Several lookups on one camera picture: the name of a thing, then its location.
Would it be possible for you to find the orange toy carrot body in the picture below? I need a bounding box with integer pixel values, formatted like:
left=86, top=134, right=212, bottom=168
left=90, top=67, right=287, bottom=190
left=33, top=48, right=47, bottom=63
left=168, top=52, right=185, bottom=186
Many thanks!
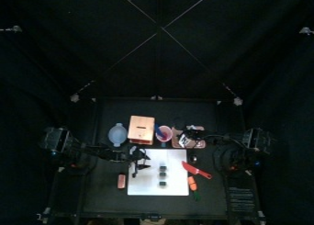
left=188, top=175, right=200, bottom=192

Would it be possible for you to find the wooden sushi tray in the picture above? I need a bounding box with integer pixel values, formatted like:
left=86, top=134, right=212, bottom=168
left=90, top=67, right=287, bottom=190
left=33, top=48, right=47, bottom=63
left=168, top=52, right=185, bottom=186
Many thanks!
left=172, top=125, right=208, bottom=150

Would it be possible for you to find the red toy knife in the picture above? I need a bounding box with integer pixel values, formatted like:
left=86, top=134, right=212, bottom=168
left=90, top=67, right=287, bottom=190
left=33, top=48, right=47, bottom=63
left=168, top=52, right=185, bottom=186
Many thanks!
left=181, top=160, right=214, bottom=180

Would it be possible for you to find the black panel with white print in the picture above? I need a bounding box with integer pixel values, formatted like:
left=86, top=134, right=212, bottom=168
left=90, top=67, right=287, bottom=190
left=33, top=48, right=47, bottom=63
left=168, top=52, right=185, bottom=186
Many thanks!
left=226, top=176, right=261, bottom=218

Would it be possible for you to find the pink toy block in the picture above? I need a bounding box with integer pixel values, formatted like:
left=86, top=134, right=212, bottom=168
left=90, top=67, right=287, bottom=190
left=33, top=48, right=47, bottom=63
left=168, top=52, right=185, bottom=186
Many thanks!
left=117, top=173, right=128, bottom=190

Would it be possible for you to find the blue toy utensil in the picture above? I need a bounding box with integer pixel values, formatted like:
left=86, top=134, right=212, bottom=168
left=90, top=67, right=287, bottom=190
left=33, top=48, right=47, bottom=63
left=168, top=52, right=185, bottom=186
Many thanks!
left=154, top=123, right=162, bottom=141

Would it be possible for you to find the red plastic cup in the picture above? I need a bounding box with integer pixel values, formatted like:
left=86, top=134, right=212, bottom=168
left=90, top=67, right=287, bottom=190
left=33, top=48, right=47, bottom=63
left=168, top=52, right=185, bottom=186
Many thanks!
left=157, top=125, right=174, bottom=143

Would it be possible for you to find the thin diagonal brace wire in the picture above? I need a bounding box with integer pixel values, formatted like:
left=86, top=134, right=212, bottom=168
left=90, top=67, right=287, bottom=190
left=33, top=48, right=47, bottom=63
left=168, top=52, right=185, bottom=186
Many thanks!
left=75, top=0, right=217, bottom=95
left=114, top=0, right=238, bottom=98

